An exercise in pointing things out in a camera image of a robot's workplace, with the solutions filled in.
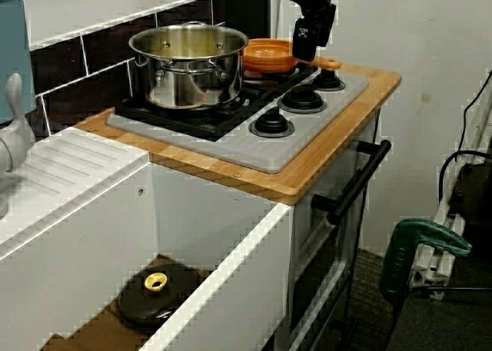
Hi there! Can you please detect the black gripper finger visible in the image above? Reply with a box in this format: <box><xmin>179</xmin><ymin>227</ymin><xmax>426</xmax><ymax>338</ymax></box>
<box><xmin>317</xmin><ymin>3</ymin><xmax>337</xmax><ymax>48</ymax></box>
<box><xmin>291</xmin><ymin>38</ymin><xmax>320</xmax><ymax>63</ymax></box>

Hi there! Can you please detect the orange toy frying pan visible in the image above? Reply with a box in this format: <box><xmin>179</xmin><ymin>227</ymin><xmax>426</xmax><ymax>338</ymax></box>
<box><xmin>241</xmin><ymin>38</ymin><xmax>342</xmax><ymax>74</ymax></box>

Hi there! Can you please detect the black stove knob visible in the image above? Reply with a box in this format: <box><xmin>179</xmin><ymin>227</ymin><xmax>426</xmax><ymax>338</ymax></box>
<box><xmin>311</xmin><ymin>68</ymin><xmax>346</xmax><ymax>91</ymax></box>
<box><xmin>248</xmin><ymin>107</ymin><xmax>296</xmax><ymax>139</ymax></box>
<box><xmin>277</xmin><ymin>84</ymin><xmax>327</xmax><ymax>114</ymax></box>

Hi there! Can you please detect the grey toy stove plate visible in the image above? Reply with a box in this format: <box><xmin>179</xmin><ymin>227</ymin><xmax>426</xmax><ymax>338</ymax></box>
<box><xmin>105</xmin><ymin>65</ymin><xmax>370</xmax><ymax>174</ymax></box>

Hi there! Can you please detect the stainless steel pot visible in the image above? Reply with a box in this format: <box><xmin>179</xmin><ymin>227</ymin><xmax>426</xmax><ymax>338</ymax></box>
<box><xmin>128</xmin><ymin>20</ymin><xmax>250</xmax><ymax>110</ymax></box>

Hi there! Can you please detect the black burner grate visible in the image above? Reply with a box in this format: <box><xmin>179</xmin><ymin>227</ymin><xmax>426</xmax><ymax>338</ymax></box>
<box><xmin>115</xmin><ymin>65</ymin><xmax>320</xmax><ymax>143</ymax></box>

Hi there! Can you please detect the white toy oven cabinet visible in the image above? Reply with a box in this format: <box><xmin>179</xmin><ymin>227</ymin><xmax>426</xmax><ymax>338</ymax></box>
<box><xmin>288</xmin><ymin>108</ymin><xmax>380</xmax><ymax>351</ymax></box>

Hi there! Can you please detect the dark tile backsplash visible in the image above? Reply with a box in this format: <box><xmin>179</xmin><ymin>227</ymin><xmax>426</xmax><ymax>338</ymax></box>
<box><xmin>28</xmin><ymin>0</ymin><xmax>228</xmax><ymax>137</ymax></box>

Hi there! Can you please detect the dark equipment box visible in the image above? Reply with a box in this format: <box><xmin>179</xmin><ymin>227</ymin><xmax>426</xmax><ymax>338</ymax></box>
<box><xmin>447</xmin><ymin>162</ymin><xmax>492</xmax><ymax>237</ymax></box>

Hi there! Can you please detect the green clamp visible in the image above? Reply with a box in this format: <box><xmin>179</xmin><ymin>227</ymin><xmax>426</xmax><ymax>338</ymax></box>
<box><xmin>379</xmin><ymin>218</ymin><xmax>473</xmax><ymax>302</ymax></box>

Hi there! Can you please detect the black lid yellow knob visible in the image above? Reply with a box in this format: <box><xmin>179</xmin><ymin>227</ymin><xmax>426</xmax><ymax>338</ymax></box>
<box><xmin>116</xmin><ymin>264</ymin><xmax>204</xmax><ymax>333</ymax></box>

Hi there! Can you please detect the teal toy microwave box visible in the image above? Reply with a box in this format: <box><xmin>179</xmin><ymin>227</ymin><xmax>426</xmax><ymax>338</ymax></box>
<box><xmin>0</xmin><ymin>0</ymin><xmax>38</xmax><ymax>125</ymax></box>

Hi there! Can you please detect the grey toy faucet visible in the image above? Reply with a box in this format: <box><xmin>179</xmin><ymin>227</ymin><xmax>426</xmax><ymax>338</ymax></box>
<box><xmin>0</xmin><ymin>72</ymin><xmax>38</xmax><ymax>221</ymax></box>

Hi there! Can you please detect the white toy sink unit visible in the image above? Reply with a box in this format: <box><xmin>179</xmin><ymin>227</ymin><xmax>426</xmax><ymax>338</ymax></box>
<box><xmin>0</xmin><ymin>126</ymin><xmax>293</xmax><ymax>351</ymax></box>

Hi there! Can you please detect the brown cardboard sheet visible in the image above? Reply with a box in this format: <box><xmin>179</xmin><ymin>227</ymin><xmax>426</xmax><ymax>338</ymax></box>
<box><xmin>40</xmin><ymin>253</ymin><xmax>212</xmax><ymax>351</ymax></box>

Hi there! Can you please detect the black oven door handle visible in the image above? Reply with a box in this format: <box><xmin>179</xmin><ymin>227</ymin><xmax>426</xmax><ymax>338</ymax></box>
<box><xmin>311</xmin><ymin>138</ymin><xmax>393</xmax><ymax>226</ymax></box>

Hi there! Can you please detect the aluminium extrusion frame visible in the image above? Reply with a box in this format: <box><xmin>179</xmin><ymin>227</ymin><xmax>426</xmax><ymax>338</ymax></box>
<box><xmin>409</xmin><ymin>108</ymin><xmax>492</xmax><ymax>302</ymax></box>

